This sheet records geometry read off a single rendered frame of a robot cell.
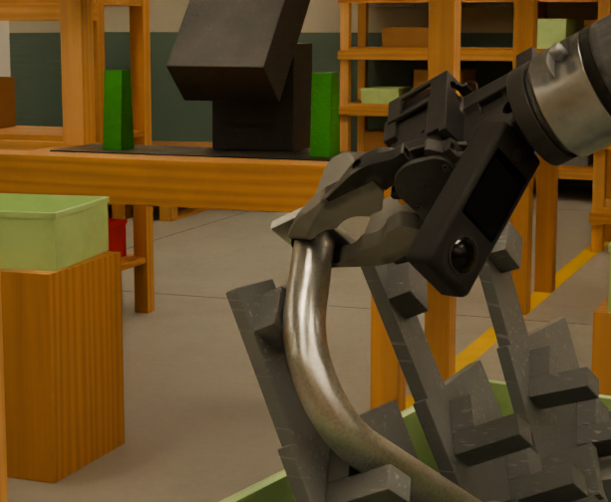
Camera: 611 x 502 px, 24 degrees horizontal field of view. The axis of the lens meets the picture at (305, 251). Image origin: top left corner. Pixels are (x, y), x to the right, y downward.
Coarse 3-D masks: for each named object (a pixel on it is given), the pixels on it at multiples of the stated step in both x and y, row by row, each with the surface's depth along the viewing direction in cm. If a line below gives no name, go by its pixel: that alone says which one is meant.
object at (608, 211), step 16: (608, 0) 828; (608, 160) 884; (608, 176) 885; (592, 192) 847; (608, 192) 886; (592, 208) 848; (608, 208) 846; (592, 224) 850; (608, 224) 842; (592, 240) 851; (608, 240) 891
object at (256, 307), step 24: (240, 288) 103; (264, 288) 105; (240, 312) 103; (264, 312) 103; (264, 336) 103; (264, 360) 103; (264, 384) 103; (288, 384) 104; (288, 408) 103; (384, 408) 112; (288, 432) 102; (312, 432) 104; (384, 432) 111; (408, 432) 113; (288, 456) 102; (312, 456) 103; (312, 480) 102
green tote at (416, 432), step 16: (496, 384) 149; (496, 400) 150; (608, 400) 143; (416, 416) 139; (416, 432) 139; (416, 448) 139; (432, 464) 143; (272, 480) 117; (288, 480) 119; (240, 496) 114; (256, 496) 115; (272, 496) 117; (288, 496) 119
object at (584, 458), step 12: (588, 444) 126; (552, 456) 127; (564, 456) 126; (576, 456) 126; (588, 456) 125; (588, 468) 124; (588, 480) 124; (600, 480) 124; (588, 492) 123; (600, 492) 123
